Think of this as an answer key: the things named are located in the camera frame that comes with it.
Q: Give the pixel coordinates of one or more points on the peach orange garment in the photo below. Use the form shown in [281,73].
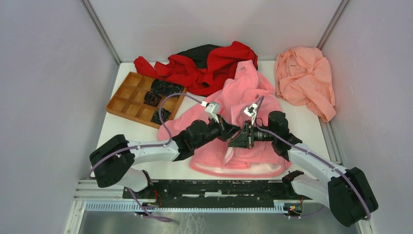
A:
[303,77]

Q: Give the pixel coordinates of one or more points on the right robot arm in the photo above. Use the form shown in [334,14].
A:
[345,192]

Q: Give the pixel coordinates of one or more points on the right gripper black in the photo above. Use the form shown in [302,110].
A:
[243,140]

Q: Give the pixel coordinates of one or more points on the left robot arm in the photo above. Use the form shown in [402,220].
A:
[112,162]

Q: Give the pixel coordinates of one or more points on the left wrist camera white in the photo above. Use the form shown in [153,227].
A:
[212,109]

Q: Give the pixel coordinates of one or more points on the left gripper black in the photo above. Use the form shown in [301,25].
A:
[226,130]

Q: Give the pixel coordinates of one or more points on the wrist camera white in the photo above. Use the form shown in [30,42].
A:
[212,109]
[250,113]

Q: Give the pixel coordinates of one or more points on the red and black jacket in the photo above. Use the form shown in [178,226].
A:
[203,70]

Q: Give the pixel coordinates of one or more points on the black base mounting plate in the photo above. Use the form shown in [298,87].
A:
[218,193]

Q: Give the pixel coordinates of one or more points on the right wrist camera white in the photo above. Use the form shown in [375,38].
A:
[250,113]

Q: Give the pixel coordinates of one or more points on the wooden compartment tray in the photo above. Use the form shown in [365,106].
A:
[128,101]

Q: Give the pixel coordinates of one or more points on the rolled tie orange pattern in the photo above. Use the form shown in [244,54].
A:
[152,98]

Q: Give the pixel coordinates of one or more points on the rolled tie yellow pattern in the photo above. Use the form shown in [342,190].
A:
[164,88]

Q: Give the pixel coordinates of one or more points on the pink jacket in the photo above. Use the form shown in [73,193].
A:
[212,159]

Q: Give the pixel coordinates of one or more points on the rolled tie green leaves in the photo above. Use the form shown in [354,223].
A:
[160,115]

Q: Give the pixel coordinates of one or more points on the aluminium rail frame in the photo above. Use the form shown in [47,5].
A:
[113,211]

